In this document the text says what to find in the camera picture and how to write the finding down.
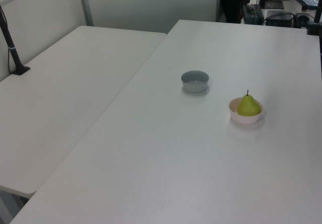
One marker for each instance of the grey bowl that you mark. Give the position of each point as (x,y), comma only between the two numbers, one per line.
(195,84)

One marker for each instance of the black camera post with clamp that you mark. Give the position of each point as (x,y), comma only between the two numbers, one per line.
(314,25)

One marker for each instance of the green pear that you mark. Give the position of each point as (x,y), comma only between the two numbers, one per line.
(247,107)

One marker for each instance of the black and green tool case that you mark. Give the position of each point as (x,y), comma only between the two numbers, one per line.
(252,13)

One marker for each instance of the pink bowl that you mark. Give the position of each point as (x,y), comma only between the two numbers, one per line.
(242,119)

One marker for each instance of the grey metal partition post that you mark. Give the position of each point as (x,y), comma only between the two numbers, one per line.
(85,5)

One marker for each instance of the black power adapter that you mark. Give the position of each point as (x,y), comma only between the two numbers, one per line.
(301,19)

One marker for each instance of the black flat box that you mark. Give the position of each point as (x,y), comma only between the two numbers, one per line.
(279,17)

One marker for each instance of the black camera pole with base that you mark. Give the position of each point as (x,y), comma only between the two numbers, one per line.
(11,50)

